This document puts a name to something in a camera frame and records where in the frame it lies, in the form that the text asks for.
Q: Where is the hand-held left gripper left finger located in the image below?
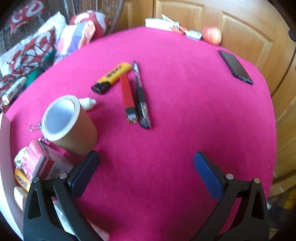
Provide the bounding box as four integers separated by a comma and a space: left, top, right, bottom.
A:
23, 150, 100, 241

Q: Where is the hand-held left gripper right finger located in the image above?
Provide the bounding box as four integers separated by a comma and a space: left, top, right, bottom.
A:
194, 152, 270, 241

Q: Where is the small dropper bottle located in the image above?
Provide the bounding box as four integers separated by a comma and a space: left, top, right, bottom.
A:
79, 98, 97, 110

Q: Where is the yellow highlighter black cap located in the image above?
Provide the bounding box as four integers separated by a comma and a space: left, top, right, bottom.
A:
91, 62, 132, 95

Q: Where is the pink tissue packet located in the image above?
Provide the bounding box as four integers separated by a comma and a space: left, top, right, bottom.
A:
14, 139, 74, 183

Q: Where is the beige masking tape roll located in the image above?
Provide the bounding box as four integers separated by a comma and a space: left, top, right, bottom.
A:
41, 95, 97, 155

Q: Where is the yellow packet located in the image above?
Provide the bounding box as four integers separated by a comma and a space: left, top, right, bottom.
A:
14, 169, 31, 193

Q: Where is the pink tablecloth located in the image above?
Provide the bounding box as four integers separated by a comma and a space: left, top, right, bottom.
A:
5, 26, 278, 241

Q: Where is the red lighter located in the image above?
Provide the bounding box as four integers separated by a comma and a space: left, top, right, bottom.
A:
120, 74, 139, 124

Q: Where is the black pen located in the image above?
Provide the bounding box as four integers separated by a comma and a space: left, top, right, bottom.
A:
132, 61, 152, 129

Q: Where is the green cloth bundle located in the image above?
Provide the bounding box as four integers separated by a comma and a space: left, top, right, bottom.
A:
25, 50, 57, 87

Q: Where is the black smartphone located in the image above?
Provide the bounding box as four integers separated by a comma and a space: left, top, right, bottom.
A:
218, 49, 254, 85

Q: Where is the large red white printed bag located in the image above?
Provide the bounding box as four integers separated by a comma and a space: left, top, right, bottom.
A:
0, 28, 58, 78

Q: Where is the plaid checked bag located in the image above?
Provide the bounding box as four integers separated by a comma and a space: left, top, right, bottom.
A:
55, 21, 96, 56

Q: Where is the red apple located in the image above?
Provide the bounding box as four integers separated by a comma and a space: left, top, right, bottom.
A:
202, 26, 222, 45

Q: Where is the small grey white case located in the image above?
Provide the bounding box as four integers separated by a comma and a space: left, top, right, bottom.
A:
186, 30, 202, 42

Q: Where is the small red white tool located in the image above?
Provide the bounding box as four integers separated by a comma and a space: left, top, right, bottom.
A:
171, 23, 188, 35

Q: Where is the small red white printed bag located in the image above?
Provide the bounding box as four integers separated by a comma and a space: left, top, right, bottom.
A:
69, 10, 109, 39

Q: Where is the flat white box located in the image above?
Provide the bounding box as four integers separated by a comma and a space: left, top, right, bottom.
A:
145, 18, 176, 31

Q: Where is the red white printed cushion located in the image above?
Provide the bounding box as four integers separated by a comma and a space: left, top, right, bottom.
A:
9, 1, 47, 30

